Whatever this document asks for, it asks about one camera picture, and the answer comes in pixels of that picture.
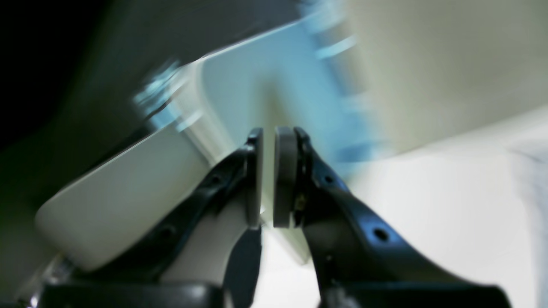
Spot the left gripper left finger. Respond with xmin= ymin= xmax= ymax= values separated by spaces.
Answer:
xmin=41 ymin=128 xmax=263 ymax=308

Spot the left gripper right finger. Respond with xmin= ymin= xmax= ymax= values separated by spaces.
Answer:
xmin=273 ymin=127 xmax=510 ymax=308

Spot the grey T-shirt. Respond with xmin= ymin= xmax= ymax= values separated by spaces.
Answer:
xmin=509 ymin=138 xmax=548 ymax=308

